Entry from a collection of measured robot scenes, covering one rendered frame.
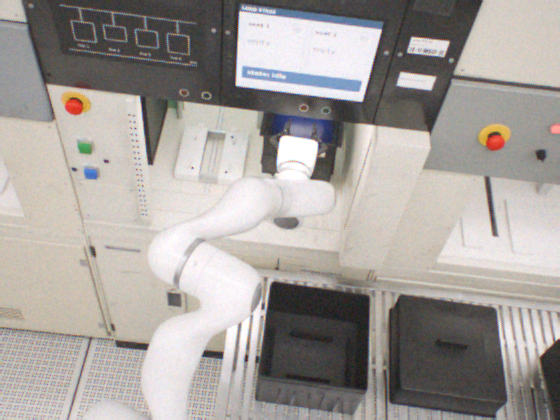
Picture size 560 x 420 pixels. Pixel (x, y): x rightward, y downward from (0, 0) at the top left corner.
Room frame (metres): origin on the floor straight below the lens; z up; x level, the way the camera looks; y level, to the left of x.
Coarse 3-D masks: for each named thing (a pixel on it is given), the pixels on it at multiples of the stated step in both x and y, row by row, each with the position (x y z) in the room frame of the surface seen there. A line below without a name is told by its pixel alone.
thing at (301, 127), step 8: (280, 120) 1.36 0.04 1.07; (296, 120) 1.36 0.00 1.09; (304, 120) 1.36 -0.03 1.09; (312, 120) 1.36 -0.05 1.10; (320, 120) 1.36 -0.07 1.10; (272, 128) 1.37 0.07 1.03; (280, 128) 1.37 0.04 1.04; (296, 128) 1.36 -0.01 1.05; (304, 128) 1.36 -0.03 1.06; (320, 128) 1.36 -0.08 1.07; (328, 128) 1.36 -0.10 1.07; (296, 136) 1.37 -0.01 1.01; (304, 136) 1.37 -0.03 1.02; (320, 136) 1.37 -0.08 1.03; (328, 136) 1.36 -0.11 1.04
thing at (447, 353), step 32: (416, 320) 0.89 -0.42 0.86; (448, 320) 0.90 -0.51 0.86; (480, 320) 0.92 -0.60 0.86; (416, 352) 0.79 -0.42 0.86; (448, 352) 0.80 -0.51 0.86; (480, 352) 0.82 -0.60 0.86; (416, 384) 0.70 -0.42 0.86; (448, 384) 0.71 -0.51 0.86; (480, 384) 0.73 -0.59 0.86; (480, 416) 0.68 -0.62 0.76
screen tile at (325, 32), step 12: (312, 36) 1.06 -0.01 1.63; (324, 36) 1.06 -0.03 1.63; (336, 36) 1.06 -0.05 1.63; (348, 36) 1.06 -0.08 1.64; (372, 36) 1.07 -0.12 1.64; (348, 48) 1.06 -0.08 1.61; (360, 48) 1.07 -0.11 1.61; (312, 60) 1.06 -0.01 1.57; (324, 60) 1.06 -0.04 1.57; (336, 60) 1.06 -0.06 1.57; (348, 60) 1.06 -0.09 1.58; (360, 60) 1.07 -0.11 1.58; (336, 72) 1.06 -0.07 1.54; (348, 72) 1.06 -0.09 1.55; (360, 72) 1.07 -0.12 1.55
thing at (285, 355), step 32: (288, 288) 0.90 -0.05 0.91; (320, 288) 0.90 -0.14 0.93; (288, 320) 0.87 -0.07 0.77; (320, 320) 0.89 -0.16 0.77; (352, 320) 0.90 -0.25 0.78; (288, 352) 0.77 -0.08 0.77; (320, 352) 0.79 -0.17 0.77; (352, 352) 0.80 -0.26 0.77; (256, 384) 0.64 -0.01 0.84; (288, 384) 0.62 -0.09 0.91; (320, 384) 0.63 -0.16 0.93; (352, 384) 0.71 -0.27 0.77
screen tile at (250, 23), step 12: (252, 24) 1.05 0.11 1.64; (264, 24) 1.06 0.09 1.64; (276, 24) 1.06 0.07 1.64; (288, 24) 1.06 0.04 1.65; (300, 24) 1.06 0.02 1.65; (252, 36) 1.05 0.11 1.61; (264, 36) 1.06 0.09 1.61; (276, 36) 1.06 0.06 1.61; (288, 36) 1.06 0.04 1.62; (300, 36) 1.06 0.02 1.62; (252, 48) 1.06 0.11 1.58; (264, 48) 1.06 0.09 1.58; (288, 48) 1.06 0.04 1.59; (300, 48) 1.06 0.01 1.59; (252, 60) 1.06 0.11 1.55; (264, 60) 1.06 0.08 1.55; (276, 60) 1.06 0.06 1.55; (288, 60) 1.06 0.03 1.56; (300, 60) 1.06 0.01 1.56
